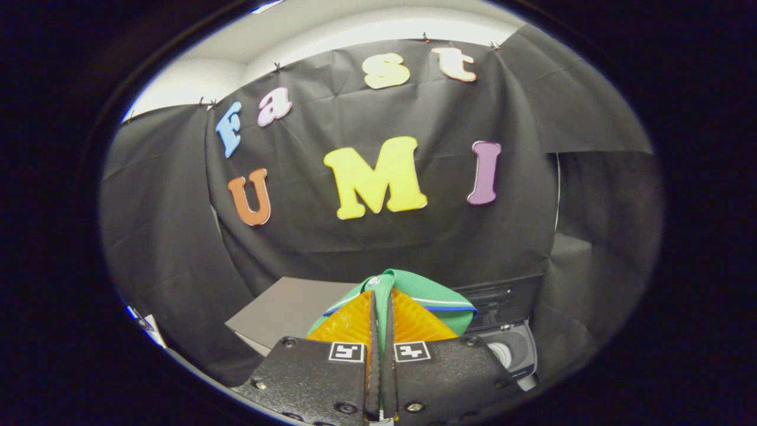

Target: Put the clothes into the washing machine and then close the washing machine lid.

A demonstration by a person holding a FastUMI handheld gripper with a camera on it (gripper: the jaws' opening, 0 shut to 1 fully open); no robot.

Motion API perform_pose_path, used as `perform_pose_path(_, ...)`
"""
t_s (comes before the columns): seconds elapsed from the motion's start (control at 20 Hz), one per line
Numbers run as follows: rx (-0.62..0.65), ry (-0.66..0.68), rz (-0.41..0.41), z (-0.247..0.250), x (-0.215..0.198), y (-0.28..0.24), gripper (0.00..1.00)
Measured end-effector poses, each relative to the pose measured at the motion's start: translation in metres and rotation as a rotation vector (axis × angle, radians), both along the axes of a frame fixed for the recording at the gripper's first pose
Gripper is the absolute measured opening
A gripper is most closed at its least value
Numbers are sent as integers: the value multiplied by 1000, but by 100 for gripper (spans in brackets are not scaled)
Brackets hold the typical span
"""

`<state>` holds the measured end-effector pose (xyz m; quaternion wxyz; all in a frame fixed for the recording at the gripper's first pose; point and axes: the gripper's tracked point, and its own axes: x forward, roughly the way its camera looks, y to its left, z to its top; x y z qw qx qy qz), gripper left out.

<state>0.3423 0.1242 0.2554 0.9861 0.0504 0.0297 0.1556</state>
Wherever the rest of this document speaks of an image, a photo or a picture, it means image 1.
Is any black backdrop cloth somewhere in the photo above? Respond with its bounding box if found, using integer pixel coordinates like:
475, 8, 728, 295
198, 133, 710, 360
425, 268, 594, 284
98, 24, 664, 388

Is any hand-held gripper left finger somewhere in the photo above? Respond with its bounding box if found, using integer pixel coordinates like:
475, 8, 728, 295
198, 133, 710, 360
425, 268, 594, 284
234, 290, 379, 424

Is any blue and white object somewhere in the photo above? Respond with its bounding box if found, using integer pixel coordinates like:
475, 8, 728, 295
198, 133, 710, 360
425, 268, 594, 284
125, 305, 167, 348

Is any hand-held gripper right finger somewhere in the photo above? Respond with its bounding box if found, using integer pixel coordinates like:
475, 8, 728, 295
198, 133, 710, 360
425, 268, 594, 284
381, 288, 536, 424

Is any green polo shirt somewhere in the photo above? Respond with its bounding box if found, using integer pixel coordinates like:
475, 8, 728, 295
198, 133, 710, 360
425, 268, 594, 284
306, 269, 478, 356

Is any grey cabinet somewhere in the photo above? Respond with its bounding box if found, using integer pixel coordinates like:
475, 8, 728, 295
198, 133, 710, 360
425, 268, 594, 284
225, 276, 361, 356

